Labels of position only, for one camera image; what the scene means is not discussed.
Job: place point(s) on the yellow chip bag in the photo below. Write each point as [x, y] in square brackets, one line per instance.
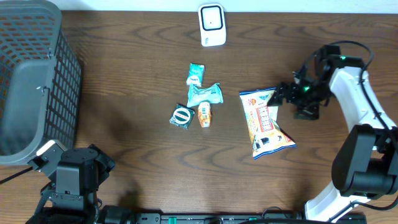
[266, 137]

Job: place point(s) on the teal white small packet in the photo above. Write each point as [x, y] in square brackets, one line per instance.
[195, 75]

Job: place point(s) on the white barcode scanner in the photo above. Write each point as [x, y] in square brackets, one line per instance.
[212, 25]

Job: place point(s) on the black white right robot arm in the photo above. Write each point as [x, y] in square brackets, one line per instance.
[365, 167]

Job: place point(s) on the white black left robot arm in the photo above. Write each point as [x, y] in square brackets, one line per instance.
[71, 195]

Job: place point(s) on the grey plastic mesh basket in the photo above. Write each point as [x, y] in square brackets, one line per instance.
[40, 81]

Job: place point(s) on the dark green round-logo packet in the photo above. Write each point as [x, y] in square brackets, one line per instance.
[182, 116]

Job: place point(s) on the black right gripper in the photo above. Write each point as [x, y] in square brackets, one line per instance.
[279, 92]

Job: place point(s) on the orange snack packet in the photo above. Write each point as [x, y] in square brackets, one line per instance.
[204, 114]

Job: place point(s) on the teal wet wipes pack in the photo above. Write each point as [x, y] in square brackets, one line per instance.
[212, 94]

